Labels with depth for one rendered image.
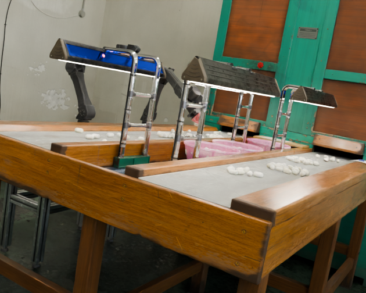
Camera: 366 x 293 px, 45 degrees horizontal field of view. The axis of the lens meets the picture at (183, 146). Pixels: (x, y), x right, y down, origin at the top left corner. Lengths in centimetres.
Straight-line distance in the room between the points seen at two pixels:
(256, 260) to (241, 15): 233
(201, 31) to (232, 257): 324
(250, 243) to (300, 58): 204
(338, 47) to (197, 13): 170
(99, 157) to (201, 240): 62
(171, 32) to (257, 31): 140
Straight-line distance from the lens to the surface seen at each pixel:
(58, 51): 162
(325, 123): 292
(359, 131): 288
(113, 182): 132
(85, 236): 150
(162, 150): 195
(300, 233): 142
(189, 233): 119
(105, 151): 165
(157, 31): 445
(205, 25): 418
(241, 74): 149
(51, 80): 444
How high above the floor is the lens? 103
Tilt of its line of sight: 8 degrees down
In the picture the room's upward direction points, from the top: 10 degrees clockwise
